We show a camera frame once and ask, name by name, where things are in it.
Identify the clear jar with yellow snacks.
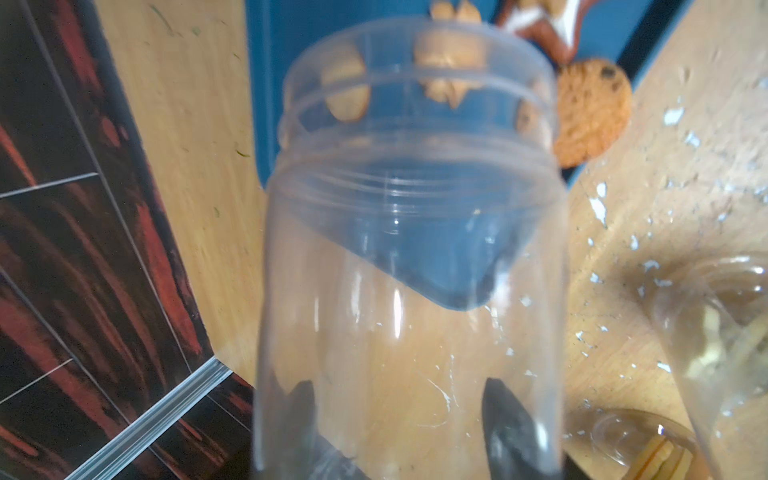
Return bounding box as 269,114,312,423
647,254,767,479

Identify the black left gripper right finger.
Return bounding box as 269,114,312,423
481,378,589,480

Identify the round chocolate chip cookie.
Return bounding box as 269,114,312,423
553,58,632,169

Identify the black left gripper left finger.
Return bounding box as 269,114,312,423
263,379,367,479

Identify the clear empty plastic jar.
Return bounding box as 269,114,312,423
563,409,713,479

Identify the clear plastic cookie jar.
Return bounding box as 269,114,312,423
252,17,567,479

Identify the blue plastic tray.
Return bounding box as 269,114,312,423
244,0,691,313

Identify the round plain cookie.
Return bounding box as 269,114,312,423
320,48,371,123

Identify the brown star iced cookie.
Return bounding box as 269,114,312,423
493,0,598,66

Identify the aluminium corner post left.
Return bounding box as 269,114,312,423
66,357,233,480

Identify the flower shaped butter cookie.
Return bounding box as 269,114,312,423
414,1,485,109

